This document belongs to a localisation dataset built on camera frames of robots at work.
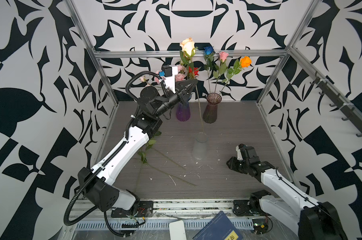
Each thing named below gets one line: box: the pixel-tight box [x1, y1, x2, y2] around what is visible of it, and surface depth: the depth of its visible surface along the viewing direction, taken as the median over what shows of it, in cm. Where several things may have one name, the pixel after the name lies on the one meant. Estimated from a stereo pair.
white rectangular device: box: [169, 220, 187, 240], surface depth 67 cm
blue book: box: [192, 210, 244, 240], surface depth 70 cm
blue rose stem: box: [203, 46, 215, 94], surface depth 87 cm
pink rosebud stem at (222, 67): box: [212, 51, 229, 94], surface depth 91 cm
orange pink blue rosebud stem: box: [219, 56, 252, 94], surface depth 89 cm
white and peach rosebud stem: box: [179, 37, 205, 134], surface depth 50 cm
